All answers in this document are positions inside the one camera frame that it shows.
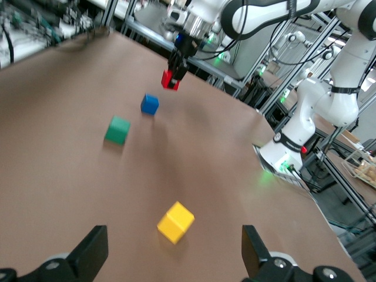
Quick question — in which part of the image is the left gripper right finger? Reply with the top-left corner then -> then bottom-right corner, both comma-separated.
241,224 -> 314,282

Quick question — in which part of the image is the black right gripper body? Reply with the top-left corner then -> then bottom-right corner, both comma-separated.
171,32 -> 198,65

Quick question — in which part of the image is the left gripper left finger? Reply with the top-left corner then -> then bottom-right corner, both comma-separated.
17,224 -> 109,282

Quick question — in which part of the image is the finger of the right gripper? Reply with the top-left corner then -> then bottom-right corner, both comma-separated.
167,52 -> 180,79
172,62 -> 189,88

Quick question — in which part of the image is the red cube block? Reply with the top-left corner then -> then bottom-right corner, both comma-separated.
160,69 -> 180,92

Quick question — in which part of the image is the blue cube block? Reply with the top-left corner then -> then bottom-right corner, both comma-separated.
140,93 -> 160,116

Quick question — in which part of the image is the green cube block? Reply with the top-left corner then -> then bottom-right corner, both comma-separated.
104,115 -> 132,146

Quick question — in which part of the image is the yellow cube block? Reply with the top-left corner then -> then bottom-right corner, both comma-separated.
156,201 -> 196,245

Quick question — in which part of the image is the brown paper table cover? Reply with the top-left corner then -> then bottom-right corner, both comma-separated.
0,28 -> 367,282

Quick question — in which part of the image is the clear plastic container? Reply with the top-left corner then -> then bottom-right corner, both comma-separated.
343,148 -> 376,186

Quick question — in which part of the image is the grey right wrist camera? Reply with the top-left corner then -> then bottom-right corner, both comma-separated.
162,8 -> 190,41

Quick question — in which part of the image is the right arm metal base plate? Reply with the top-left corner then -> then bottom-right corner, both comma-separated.
251,143 -> 314,193

